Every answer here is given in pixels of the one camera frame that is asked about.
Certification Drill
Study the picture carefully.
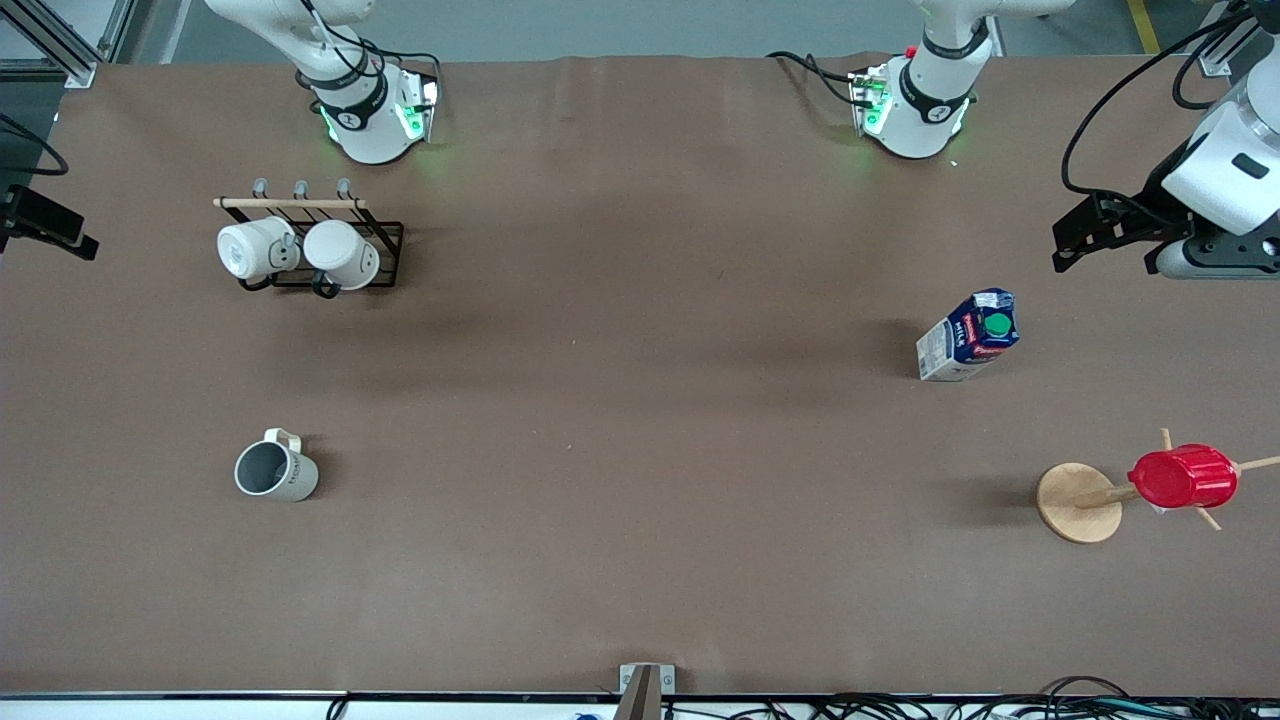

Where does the blue white milk carton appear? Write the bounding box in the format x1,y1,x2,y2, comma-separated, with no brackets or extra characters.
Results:
916,289,1021,383

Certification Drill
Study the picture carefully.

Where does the grey cream mug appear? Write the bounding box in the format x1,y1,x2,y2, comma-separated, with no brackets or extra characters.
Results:
234,428,320,503

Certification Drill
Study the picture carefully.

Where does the red plastic cup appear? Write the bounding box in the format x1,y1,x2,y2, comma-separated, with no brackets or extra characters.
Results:
1128,444,1239,510

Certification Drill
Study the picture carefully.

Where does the white mug with face print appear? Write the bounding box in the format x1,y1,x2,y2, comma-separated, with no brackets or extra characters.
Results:
217,216,300,282

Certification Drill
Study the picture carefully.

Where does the wooden mug tree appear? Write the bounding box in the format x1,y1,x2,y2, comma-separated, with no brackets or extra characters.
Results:
1036,428,1280,545

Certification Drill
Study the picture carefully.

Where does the plain white mug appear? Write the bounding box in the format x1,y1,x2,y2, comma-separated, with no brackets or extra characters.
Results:
303,220,381,291

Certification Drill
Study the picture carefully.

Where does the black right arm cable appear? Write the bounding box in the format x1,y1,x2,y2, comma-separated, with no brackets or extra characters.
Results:
0,113,70,177

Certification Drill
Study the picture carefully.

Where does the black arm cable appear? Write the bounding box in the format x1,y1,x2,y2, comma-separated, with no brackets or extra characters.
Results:
0,113,70,177
1062,8,1256,196

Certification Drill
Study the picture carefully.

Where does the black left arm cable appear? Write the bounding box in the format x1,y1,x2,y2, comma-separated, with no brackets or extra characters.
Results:
1062,8,1256,196

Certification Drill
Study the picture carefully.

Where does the aluminium frame profile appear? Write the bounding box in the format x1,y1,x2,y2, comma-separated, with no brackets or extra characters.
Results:
1198,0,1280,78
0,0,136,89

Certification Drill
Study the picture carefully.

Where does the black left base cable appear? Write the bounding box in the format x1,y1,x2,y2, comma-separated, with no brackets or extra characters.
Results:
767,50,863,107

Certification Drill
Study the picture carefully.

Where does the black wire mug rack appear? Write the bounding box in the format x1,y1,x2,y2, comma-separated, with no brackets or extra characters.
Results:
213,178,405,299

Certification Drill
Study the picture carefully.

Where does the black cable bundle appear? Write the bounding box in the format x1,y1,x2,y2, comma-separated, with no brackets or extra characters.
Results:
800,677,1280,720

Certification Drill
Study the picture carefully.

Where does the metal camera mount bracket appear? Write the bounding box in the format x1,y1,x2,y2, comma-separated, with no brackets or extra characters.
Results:
618,663,676,720

